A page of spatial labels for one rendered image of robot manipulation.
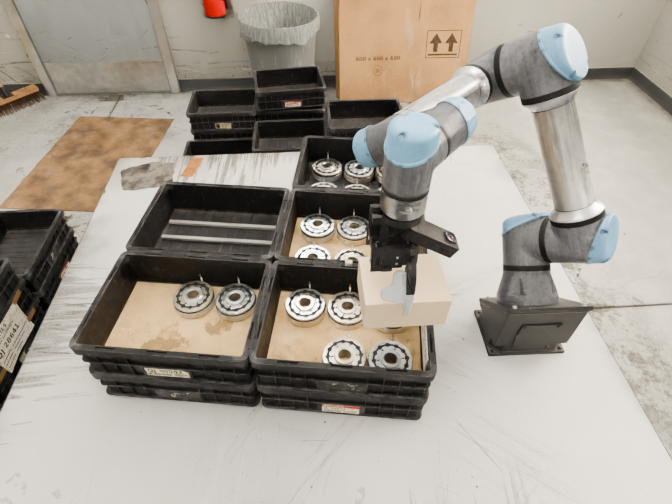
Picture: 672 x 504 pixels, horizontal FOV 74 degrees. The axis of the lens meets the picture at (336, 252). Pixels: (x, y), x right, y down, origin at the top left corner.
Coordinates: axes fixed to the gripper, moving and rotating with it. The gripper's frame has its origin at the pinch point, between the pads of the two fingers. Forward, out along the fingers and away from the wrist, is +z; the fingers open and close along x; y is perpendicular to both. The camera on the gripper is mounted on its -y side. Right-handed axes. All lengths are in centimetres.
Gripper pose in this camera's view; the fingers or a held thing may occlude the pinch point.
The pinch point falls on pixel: (401, 285)
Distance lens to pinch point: 88.2
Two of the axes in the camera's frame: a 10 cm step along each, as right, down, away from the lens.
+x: 0.7, 7.2, -6.9
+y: -10.0, 0.5, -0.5
